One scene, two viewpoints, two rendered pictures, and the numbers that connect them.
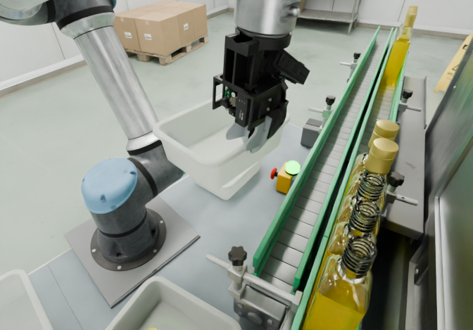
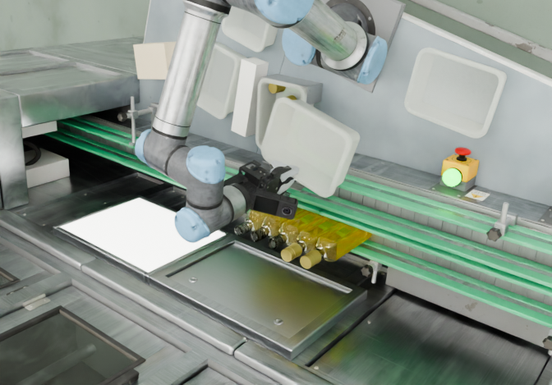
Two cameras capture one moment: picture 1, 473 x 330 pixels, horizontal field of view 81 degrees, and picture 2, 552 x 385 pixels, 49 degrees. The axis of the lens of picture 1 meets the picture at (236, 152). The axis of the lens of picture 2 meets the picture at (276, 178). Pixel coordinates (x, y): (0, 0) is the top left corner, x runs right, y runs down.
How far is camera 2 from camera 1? 1.57 m
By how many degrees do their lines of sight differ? 93
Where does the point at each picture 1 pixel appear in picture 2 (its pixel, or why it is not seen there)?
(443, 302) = (286, 264)
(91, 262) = not seen: hidden behind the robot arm
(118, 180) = (295, 55)
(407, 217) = (397, 277)
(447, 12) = not seen: outside the picture
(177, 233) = not seen: hidden behind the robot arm
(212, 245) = (369, 106)
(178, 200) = (404, 48)
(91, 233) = not seen: outside the picture
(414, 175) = (455, 303)
